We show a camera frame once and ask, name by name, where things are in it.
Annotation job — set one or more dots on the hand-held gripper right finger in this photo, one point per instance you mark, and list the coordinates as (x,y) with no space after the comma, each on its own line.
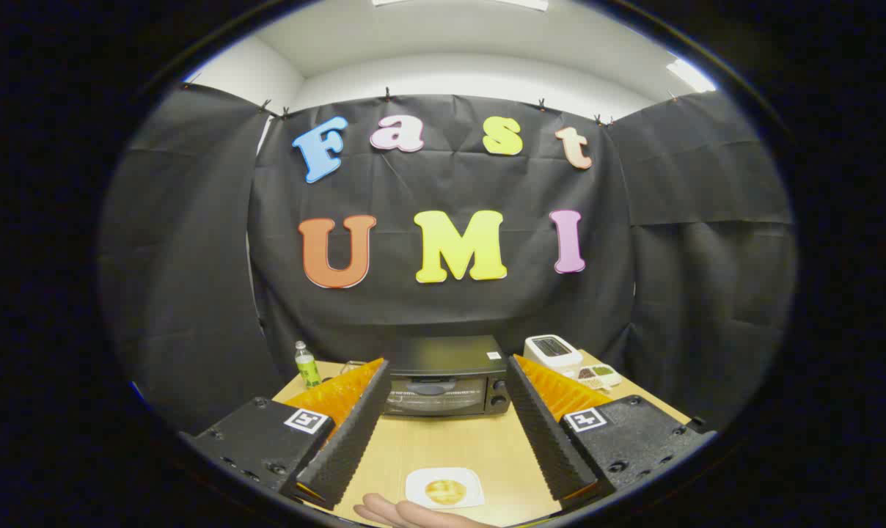
(546,440)

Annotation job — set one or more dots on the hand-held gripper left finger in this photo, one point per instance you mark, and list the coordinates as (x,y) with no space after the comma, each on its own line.
(351,440)

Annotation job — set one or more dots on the golden round bun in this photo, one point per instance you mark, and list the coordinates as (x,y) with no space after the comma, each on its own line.
(444,490)

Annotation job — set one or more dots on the black toaster oven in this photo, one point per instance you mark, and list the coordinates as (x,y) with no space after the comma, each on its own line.
(443,356)

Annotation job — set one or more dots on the white pop-up toaster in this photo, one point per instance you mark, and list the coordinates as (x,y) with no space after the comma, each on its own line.
(553,356)

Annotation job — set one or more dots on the white square plate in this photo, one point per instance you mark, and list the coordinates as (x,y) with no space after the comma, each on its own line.
(417,484)

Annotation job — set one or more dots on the green label drink bottle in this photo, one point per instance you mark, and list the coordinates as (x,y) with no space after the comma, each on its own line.
(307,370)

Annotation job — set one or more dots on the white snack tray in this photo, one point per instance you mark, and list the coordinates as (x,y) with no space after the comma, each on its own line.
(601,378)

